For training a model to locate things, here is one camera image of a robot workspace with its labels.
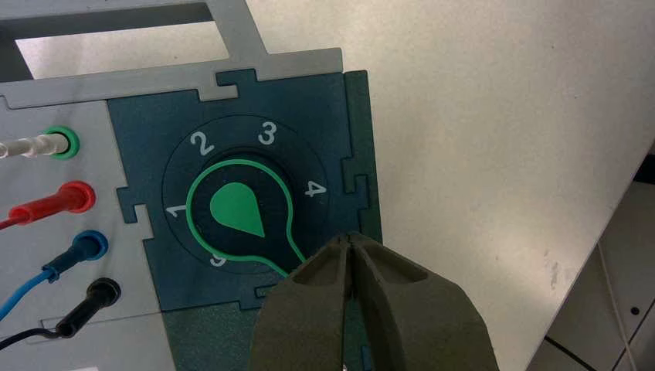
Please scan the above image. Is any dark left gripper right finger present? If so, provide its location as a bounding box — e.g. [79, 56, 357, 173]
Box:
[348, 233, 500, 371]

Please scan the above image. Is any grey and blue control box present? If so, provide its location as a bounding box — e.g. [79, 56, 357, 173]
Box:
[0, 0, 385, 371]

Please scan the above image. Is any blue jumper cable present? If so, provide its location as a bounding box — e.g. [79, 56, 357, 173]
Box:
[0, 230, 110, 322]

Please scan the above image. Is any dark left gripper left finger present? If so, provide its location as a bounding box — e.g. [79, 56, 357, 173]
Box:
[249, 236, 354, 371]

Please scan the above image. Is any red jumper cable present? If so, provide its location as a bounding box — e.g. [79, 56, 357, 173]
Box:
[0, 182, 97, 231]

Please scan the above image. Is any white jumper cable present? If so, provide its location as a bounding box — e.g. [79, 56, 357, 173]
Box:
[0, 134, 70, 160]

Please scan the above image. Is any dark knob with green outline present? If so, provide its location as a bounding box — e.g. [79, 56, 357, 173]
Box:
[185, 158, 308, 280]

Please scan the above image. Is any black jumper cable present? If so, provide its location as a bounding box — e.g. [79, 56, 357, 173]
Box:
[0, 277, 122, 352]

